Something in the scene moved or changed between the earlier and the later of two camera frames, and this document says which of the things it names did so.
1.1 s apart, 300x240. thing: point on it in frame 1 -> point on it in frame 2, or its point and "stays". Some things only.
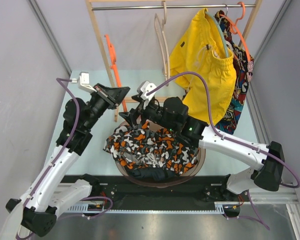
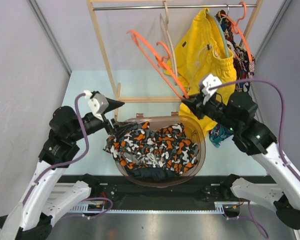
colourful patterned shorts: [229, 123] stays
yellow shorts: [198, 47] stays
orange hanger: [112, 52] -> [162, 52]
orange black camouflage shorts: [149, 144] stays
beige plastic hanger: [163, 42] -> [166, 25]
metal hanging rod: [174, 7] stays
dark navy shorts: [152, 173] stays
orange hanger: [237, 29] stays
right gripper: [140, 109] -> [196, 104]
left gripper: [113, 96] -> [112, 105]
